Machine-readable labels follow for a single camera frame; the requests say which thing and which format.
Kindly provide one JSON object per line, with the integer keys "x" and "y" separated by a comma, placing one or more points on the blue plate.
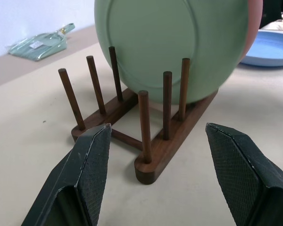
{"x": 268, "y": 48}

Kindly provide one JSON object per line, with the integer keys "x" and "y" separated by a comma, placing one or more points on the wooden dish rack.
{"x": 165, "y": 131}

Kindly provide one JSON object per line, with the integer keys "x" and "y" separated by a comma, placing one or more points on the white box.
{"x": 279, "y": 24}

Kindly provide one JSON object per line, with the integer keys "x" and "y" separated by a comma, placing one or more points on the pink plate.
{"x": 252, "y": 26}

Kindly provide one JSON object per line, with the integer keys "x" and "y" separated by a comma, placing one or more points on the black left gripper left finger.
{"x": 85, "y": 179}

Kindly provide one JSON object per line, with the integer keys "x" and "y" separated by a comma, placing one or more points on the green plate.
{"x": 155, "y": 47}

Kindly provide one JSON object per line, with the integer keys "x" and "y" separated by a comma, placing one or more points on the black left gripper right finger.
{"x": 247, "y": 174}

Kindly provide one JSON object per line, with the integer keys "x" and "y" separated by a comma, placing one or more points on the green dustpan in plastic wrap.
{"x": 41, "y": 44}

